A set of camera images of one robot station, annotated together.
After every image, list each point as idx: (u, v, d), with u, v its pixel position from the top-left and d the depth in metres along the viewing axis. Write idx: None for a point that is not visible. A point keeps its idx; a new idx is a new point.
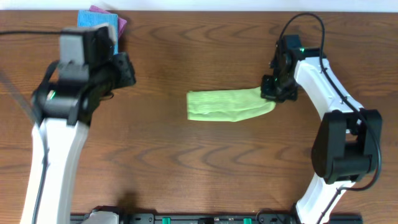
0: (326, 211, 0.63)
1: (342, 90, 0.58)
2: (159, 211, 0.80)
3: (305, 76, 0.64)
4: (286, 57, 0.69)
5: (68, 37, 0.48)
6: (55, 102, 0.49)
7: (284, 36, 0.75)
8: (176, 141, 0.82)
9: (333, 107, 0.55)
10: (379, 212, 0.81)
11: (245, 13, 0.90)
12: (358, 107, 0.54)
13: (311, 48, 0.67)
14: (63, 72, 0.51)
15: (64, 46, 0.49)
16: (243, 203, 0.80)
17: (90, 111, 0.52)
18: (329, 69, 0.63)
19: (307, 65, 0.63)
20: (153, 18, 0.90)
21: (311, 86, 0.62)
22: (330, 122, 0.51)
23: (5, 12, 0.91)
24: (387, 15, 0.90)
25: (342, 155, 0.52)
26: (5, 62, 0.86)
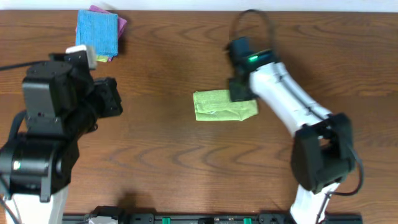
0: (321, 213, 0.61)
1: (305, 98, 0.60)
2: (160, 211, 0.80)
3: (266, 89, 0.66)
4: (239, 68, 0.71)
5: (35, 86, 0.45)
6: (25, 167, 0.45)
7: (233, 43, 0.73)
8: (176, 141, 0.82)
9: (300, 120, 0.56)
10: (379, 212, 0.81)
11: (245, 13, 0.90)
12: (324, 115, 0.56)
13: (262, 53, 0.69)
14: (34, 125, 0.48)
15: (33, 96, 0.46)
16: (243, 203, 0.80)
17: (66, 170, 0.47)
18: (285, 76, 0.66)
19: (264, 76, 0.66)
20: (153, 18, 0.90)
21: (274, 98, 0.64)
22: (303, 140, 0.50)
23: (5, 12, 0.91)
24: (387, 15, 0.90)
25: (321, 166, 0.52)
26: (8, 63, 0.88)
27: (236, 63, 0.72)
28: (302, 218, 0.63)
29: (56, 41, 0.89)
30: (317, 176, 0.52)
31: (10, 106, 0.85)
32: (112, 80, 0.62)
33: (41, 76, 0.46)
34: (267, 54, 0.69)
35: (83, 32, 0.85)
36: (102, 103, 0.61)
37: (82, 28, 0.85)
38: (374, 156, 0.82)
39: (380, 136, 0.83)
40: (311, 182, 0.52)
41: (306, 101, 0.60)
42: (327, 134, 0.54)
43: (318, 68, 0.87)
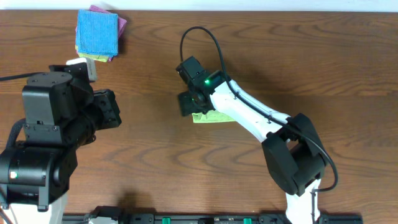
0: (314, 210, 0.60)
1: (263, 107, 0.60)
2: (160, 211, 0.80)
3: (227, 108, 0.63)
4: (197, 94, 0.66)
5: (34, 94, 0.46)
6: (22, 175, 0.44)
7: (183, 64, 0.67)
8: (176, 141, 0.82)
9: (264, 130, 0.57)
10: (378, 212, 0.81)
11: (245, 12, 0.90)
12: (285, 119, 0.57)
13: (213, 76, 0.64)
14: (33, 134, 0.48)
15: (32, 105, 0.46)
16: (242, 203, 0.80)
17: (64, 177, 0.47)
18: (240, 91, 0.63)
19: (221, 97, 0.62)
20: (153, 18, 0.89)
21: (238, 116, 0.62)
22: (271, 149, 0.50)
23: (5, 12, 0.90)
24: (388, 14, 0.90)
25: (297, 168, 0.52)
26: (9, 63, 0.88)
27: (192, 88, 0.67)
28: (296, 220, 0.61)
29: (56, 42, 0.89)
30: (296, 180, 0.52)
31: (10, 106, 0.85)
32: (111, 91, 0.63)
33: (40, 86, 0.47)
34: (219, 75, 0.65)
35: (83, 32, 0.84)
36: (101, 114, 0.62)
37: (82, 27, 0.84)
38: (374, 156, 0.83)
39: (380, 136, 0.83)
40: (293, 186, 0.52)
41: (265, 110, 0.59)
42: (293, 135, 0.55)
43: (319, 67, 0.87)
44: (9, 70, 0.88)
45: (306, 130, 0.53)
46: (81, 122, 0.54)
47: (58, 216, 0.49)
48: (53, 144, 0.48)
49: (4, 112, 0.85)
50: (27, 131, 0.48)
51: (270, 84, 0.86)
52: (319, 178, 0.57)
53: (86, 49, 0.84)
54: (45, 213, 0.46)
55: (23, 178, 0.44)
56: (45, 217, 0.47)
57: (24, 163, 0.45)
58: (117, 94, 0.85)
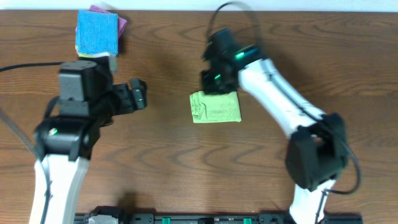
0: (319, 211, 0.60)
1: (297, 98, 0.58)
2: (160, 211, 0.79)
3: (256, 88, 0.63)
4: (227, 66, 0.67)
5: (67, 75, 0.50)
6: (56, 139, 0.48)
7: (215, 34, 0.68)
8: (176, 141, 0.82)
9: (293, 119, 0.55)
10: (380, 212, 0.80)
11: (245, 12, 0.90)
12: (318, 114, 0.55)
13: (246, 50, 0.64)
14: (64, 108, 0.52)
15: (64, 84, 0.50)
16: (242, 203, 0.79)
17: (91, 144, 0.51)
18: (275, 74, 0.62)
19: (255, 74, 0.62)
20: (153, 18, 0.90)
21: (265, 98, 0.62)
22: (300, 143, 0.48)
23: (6, 12, 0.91)
24: (386, 15, 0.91)
25: (319, 167, 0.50)
26: (8, 63, 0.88)
27: (221, 61, 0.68)
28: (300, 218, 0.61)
29: (56, 41, 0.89)
30: (314, 178, 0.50)
31: (10, 106, 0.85)
32: (139, 81, 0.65)
33: (72, 67, 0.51)
34: (254, 50, 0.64)
35: (83, 32, 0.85)
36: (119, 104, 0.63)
37: (82, 28, 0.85)
38: (375, 156, 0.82)
39: (380, 136, 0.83)
40: (307, 182, 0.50)
41: (298, 102, 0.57)
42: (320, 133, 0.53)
43: (318, 67, 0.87)
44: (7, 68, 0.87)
45: (337, 130, 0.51)
46: (106, 102, 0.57)
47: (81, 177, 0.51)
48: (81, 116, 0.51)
49: (4, 112, 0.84)
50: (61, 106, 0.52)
51: None
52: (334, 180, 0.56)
53: (86, 49, 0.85)
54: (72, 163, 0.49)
55: (58, 141, 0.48)
56: (71, 167, 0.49)
57: (59, 128, 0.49)
58: None
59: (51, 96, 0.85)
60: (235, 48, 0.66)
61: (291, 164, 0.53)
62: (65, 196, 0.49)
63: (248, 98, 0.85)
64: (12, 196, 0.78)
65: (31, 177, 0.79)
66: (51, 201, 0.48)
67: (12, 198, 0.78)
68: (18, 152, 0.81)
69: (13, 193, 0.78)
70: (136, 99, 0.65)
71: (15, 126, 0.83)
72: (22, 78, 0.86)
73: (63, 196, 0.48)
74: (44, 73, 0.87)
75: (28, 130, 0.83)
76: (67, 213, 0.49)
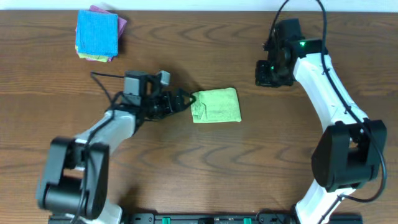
0: (326, 216, 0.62)
1: (346, 96, 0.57)
2: (160, 211, 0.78)
3: (305, 76, 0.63)
4: (285, 51, 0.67)
5: (130, 79, 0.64)
6: (117, 114, 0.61)
7: (282, 22, 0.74)
8: (176, 141, 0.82)
9: (336, 116, 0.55)
10: (383, 213, 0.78)
11: (245, 13, 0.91)
12: (362, 118, 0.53)
13: (311, 42, 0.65)
14: (124, 99, 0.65)
15: (128, 85, 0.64)
16: (243, 203, 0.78)
17: (139, 124, 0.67)
18: (331, 70, 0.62)
19: (307, 63, 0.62)
20: (153, 18, 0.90)
21: (313, 89, 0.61)
22: (333, 135, 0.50)
23: (6, 13, 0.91)
24: (385, 15, 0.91)
25: (344, 167, 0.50)
26: (8, 62, 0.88)
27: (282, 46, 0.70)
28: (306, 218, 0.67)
29: (56, 41, 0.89)
30: (334, 177, 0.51)
31: (10, 106, 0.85)
32: (181, 90, 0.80)
33: (137, 73, 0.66)
34: (318, 42, 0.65)
35: (83, 32, 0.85)
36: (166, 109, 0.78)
37: (83, 28, 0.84)
38: None
39: None
40: (328, 180, 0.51)
41: (346, 99, 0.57)
42: (357, 138, 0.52)
43: None
44: (7, 68, 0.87)
45: (377, 137, 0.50)
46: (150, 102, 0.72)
47: (127, 134, 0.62)
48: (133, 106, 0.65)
49: (4, 112, 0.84)
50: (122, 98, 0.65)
51: None
52: (355, 190, 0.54)
53: (86, 49, 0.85)
54: (129, 121, 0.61)
55: (119, 115, 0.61)
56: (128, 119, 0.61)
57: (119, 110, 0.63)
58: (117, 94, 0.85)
59: (51, 96, 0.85)
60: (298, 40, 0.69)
61: (319, 158, 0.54)
62: (118, 131, 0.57)
63: (247, 98, 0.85)
64: (12, 196, 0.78)
65: (31, 177, 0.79)
66: (109, 126, 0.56)
67: (12, 198, 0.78)
68: (18, 152, 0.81)
69: (12, 193, 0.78)
70: (178, 104, 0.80)
71: (15, 126, 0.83)
72: (22, 78, 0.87)
73: (119, 127, 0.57)
74: (44, 73, 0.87)
75: (27, 129, 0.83)
76: (114, 139, 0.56)
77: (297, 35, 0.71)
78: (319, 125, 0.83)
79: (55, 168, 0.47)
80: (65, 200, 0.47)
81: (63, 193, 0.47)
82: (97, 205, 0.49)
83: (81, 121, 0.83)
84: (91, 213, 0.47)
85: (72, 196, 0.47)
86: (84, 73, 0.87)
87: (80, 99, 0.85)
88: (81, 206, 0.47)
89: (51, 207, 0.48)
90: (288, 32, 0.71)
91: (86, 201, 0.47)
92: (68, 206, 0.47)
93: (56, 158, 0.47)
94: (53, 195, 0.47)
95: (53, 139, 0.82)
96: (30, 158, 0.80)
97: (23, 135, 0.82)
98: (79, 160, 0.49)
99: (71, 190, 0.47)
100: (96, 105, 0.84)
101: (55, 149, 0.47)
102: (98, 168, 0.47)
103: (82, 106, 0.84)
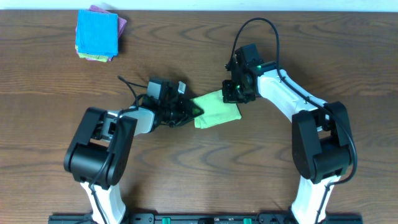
0: (321, 209, 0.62)
1: (303, 91, 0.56)
2: (159, 211, 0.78)
3: (269, 93, 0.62)
4: (247, 77, 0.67)
5: (154, 83, 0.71)
6: (140, 109, 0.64)
7: (242, 47, 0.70)
8: (176, 141, 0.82)
9: (299, 109, 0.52)
10: (383, 213, 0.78)
11: (245, 12, 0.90)
12: (322, 103, 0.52)
13: (267, 64, 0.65)
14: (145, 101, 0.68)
15: (151, 88, 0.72)
16: (242, 203, 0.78)
17: (157, 125, 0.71)
18: (288, 77, 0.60)
19: (266, 78, 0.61)
20: (153, 18, 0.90)
21: (277, 99, 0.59)
22: (300, 123, 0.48)
23: (5, 12, 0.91)
24: (385, 15, 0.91)
25: (320, 152, 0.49)
26: (7, 63, 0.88)
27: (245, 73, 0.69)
28: (303, 216, 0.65)
29: (55, 41, 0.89)
30: (317, 165, 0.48)
31: (10, 106, 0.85)
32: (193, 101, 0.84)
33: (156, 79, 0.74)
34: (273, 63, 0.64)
35: (83, 32, 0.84)
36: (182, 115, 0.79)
37: (82, 28, 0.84)
38: (375, 156, 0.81)
39: (380, 135, 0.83)
40: (311, 172, 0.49)
41: (303, 93, 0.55)
42: (326, 124, 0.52)
43: (319, 66, 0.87)
44: (7, 68, 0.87)
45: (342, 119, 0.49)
46: (166, 106, 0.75)
47: (145, 129, 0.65)
48: (154, 106, 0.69)
49: (4, 112, 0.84)
50: (142, 99, 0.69)
51: None
52: (340, 176, 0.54)
53: (86, 49, 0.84)
54: (150, 118, 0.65)
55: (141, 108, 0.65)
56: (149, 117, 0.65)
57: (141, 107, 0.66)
58: (117, 94, 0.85)
59: (50, 96, 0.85)
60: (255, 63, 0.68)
61: (296, 153, 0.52)
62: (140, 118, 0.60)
63: None
64: (12, 196, 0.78)
65: (32, 177, 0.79)
66: (134, 113, 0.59)
67: (12, 198, 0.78)
68: (19, 152, 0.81)
69: (13, 193, 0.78)
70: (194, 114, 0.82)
71: (14, 126, 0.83)
72: (22, 78, 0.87)
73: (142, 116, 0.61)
74: (43, 73, 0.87)
75: (27, 130, 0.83)
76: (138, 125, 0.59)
77: (257, 60, 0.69)
78: None
79: (86, 132, 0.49)
80: (89, 162, 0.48)
81: (88, 157, 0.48)
82: (117, 174, 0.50)
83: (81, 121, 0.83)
84: (110, 180, 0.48)
85: (95, 160, 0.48)
86: (83, 73, 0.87)
87: (80, 99, 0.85)
88: (102, 171, 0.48)
89: (74, 170, 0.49)
90: (248, 56, 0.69)
91: (107, 167, 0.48)
92: (90, 170, 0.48)
93: (88, 123, 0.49)
94: (78, 157, 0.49)
95: (53, 139, 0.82)
96: (30, 159, 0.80)
97: (22, 136, 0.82)
98: (108, 130, 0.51)
99: (95, 155, 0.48)
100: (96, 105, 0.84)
101: (89, 114, 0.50)
102: (125, 135, 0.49)
103: (82, 106, 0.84)
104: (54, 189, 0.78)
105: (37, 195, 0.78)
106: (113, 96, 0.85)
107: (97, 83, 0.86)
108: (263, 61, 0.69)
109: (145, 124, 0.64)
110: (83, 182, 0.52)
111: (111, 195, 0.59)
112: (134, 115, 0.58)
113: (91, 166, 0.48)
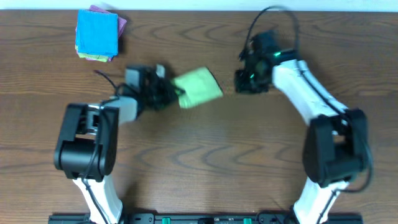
0: (324, 213, 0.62)
1: (324, 93, 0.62)
2: (159, 211, 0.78)
3: (286, 83, 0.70)
4: (262, 63, 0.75)
5: (130, 71, 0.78)
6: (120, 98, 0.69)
7: (259, 35, 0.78)
8: (176, 141, 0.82)
9: (317, 110, 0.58)
10: (383, 213, 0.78)
11: (245, 13, 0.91)
12: (342, 109, 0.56)
13: (284, 52, 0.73)
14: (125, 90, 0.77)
15: (129, 76, 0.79)
16: (243, 203, 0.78)
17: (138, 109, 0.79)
18: (306, 72, 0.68)
19: (284, 69, 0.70)
20: (154, 18, 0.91)
21: (293, 90, 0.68)
22: (317, 129, 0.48)
23: (5, 12, 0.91)
24: (384, 15, 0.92)
25: (333, 159, 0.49)
26: (7, 63, 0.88)
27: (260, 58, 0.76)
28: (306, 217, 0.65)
29: (55, 41, 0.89)
30: (326, 170, 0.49)
31: (10, 106, 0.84)
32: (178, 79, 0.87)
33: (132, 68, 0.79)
34: (291, 53, 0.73)
35: (83, 32, 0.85)
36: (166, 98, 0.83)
37: (82, 28, 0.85)
38: (375, 156, 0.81)
39: (380, 135, 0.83)
40: (320, 175, 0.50)
41: (324, 95, 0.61)
42: (341, 128, 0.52)
43: (319, 66, 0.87)
44: (7, 68, 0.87)
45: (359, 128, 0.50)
46: (147, 91, 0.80)
47: (126, 117, 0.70)
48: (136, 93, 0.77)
49: (4, 112, 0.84)
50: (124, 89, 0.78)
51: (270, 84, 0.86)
52: (347, 182, 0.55)
53: (86, 49, 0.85)
54: (130, 106, 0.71)
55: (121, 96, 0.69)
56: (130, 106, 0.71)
57: (122, 96, 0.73)
58: None
59: (50, 96, 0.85)
60: (271, 50, 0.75)
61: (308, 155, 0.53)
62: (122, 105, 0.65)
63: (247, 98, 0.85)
64: (12, 196, 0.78)
65: (31, 177, 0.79)
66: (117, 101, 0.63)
67: (13, 198, 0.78)
68: (19, 152, 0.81)
69: (13, 193, 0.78)
70: (179, 94, 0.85)
71: (14, 126, 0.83)
72: (22, 78, 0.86)
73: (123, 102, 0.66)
74: (43, 73, 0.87)
75: (27, 130, 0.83)
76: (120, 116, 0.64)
77: (273, 47, 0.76)
78: None
79: (71, 127, 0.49)
80: (79, 157, 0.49)
81: (77, 151, 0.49)
82: (108, 163, 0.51)
83: None
84: (102, 170, 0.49)
85: (86, 154, 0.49)
86: (83, 72, 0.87)
87: (80, 99, 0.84)
88: (94, 162, 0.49)
89: (65, 166, 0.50)
90: (265, 44, 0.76)
91: (98, 158, 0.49)
92: (81, 164, 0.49)
93: (72, 119, 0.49)
94: (68, 153, 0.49)
95: (53, 139, 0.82)
96: (30, 159, 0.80)
97: (22, 136, 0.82)
98: (92, 123, 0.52)
99: (84, 148, 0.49)
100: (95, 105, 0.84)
101: (71, 111, 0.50)
102: (111, 126, 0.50)
103: None
104: (55, 189, 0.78)
105: (38, 195, 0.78)
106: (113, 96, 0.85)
107: (97, 83, 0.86)
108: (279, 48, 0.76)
109: (128, 109, 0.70)
110: (74, 178, 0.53)
111: (107, 191, 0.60)
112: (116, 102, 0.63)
113: (81, 160, 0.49)
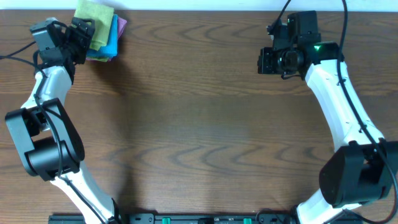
0: (328, 221, 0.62)
1: (362, 113, 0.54)
2: (160, 211, 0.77)
3: (320, 86, 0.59)
4: (297, 55, 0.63)
5: (38, 33, 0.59)
6: (49, 70, 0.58)
7: (295, 14, 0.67)
8: (176, 141, 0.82)
9: (350, 135, 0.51)
10: (385, 213, 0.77)
11: (245, 13, 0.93)
12: (377, 138, 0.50)
13: (325, 44, 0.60)
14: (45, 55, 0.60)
15: (40, 40, 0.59)
16: (243, 203, 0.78)
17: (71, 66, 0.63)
18: (347, 80, 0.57)
19: (323, 71, 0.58)
20: (154, 18, 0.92)
21: (324, 98, 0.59)
22: (346, 156, 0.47)
23: (6, 13, 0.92)
24: (383, 15, 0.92)
25: (355, 186, 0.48)
26: (7, 63, 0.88)
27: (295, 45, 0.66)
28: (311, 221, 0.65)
29: None
30: (344, 194, 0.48)
31: (10, 106, 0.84)
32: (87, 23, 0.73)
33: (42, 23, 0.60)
34: (333, 46, 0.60)
35: None
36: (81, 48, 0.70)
37: None
38: None
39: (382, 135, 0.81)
40: (337, 198, 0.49)
41: (362, 117, 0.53)
42: (370, 156, 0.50)
43: None
44: (7, 68, 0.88)
45: (392, 161, 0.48)
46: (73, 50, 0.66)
47: (63, 92, 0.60)
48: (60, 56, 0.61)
49: (4, 112, 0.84)
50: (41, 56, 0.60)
51: (269, 84, 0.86)
52: (360, 205, 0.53)
53: None
54: (66, 77, 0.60)
55: (51, 71, 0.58)
56: (66, 78, 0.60)
57: (50, 68, 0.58)
58: (117, 94, 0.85)
59: None
60: (311, 38, 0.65)
61: (328, 174, 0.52)
62: (55, 91, 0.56)
63: (247, 98, 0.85)
64: (12, 196, 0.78)
65: (31, 177, 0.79)
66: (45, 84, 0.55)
67: (13, 198, 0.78)
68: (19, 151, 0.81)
69: (13, 193, 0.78)
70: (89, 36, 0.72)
71: None
72: (22, 78, 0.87)
73: (51, 85, 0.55)
74: None
75: None
76: (58, 93, 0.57)
77: (313, 32, 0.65)
78: (318, 124, 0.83)
79: (23, 136, 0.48)
80: (46, 158, 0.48)
81: (43, 150, 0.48)
82: (79, 150, 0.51)
83: (81, 121, 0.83)
84: (75, 155, 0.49)
85: (51, 149, 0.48)
86: (83, 72, 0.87)
87: (79, 99, 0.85)
88: (63, 153, 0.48)
89: (38, 170, 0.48)
90: (303, 28, 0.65)
91: (64, 147, 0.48)
92: (52, 162, 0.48)
93: (19, 130, 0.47)
94: (35, 155, 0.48)
95: None
96: None
97: None
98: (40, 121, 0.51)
99: (46, 146, 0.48)
100: (95, 105, 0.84)
101: (12, 124, 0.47)
102: (60, 116, 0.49)
103: (81, 106, 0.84)
104: (55, 189, 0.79)
105: (37, 195, 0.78)
106: (112, 96, 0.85)
107: (96, 83, 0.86)
108: (320, 35, 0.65)
109: (66, 81, 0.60)
110: (53, 179, 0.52)
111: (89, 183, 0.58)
112: (49, 85, 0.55)
113: (49, 158, 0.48)
